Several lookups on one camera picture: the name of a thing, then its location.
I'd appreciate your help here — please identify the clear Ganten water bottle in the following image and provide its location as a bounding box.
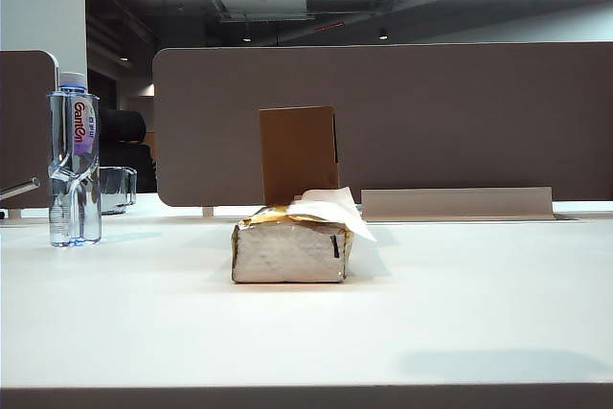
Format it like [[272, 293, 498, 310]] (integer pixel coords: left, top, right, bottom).
[[47, 71, 103, 248]]

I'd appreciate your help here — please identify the brown cardboard box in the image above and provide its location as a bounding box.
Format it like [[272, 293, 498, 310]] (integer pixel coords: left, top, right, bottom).
[[259, 105, 343, 207]]

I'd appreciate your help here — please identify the white tissue sheet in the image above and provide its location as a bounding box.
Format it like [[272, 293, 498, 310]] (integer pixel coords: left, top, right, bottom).
[[287, 186, 378, 242]]

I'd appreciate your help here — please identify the white and gold tissue pack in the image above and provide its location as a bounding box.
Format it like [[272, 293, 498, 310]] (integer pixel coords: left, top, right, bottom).
[[232, 204, 356, 284]]

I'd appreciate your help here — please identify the large brown desk divider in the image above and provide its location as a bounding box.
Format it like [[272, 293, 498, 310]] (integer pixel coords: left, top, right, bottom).
[[152, 42, 613, 209]]

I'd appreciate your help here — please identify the black office chair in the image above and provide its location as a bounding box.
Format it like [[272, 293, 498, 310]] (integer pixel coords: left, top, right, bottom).
[[99, 107, 159, 193]]

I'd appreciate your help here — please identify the clear glass cup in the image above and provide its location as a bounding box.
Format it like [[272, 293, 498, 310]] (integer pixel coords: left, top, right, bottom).
[[100, 165, 139, 216]]

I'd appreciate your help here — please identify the grey metal rod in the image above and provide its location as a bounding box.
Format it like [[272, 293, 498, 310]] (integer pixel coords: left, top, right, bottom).
[[0, 176, 41, 201]]

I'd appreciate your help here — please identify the small brown desk divider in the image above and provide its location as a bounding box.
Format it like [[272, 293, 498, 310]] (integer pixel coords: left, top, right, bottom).
[[0, 49, 61, 212]]

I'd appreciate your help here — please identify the beige cable tray flap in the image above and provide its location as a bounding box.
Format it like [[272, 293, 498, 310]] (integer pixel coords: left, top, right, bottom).
[[360, 187, 555, 222]]

